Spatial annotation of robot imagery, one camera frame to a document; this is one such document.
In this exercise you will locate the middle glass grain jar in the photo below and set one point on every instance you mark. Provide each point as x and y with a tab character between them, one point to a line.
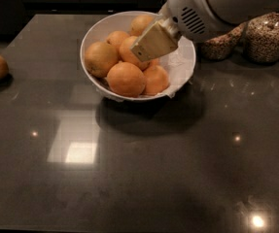
221	47

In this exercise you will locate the white bowl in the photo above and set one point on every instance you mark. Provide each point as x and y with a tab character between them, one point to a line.
101	29

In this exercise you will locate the right glass grain jar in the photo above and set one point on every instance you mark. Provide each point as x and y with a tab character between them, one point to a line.
261	44

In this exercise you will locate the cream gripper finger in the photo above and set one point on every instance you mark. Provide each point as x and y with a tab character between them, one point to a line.
159	39

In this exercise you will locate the white paper liner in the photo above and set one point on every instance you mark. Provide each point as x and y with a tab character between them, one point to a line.
179	65

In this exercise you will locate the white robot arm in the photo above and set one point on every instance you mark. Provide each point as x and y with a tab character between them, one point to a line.
247	9

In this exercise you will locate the small orange middle back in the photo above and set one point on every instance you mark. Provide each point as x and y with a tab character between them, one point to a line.
116	38

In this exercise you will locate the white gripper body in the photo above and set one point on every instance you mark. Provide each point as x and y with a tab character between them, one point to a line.
188	9

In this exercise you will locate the glass grain jar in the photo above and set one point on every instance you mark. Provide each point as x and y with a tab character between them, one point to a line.
221	47
261	44

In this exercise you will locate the orange at bowl back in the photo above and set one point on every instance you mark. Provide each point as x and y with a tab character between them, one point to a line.
139	24

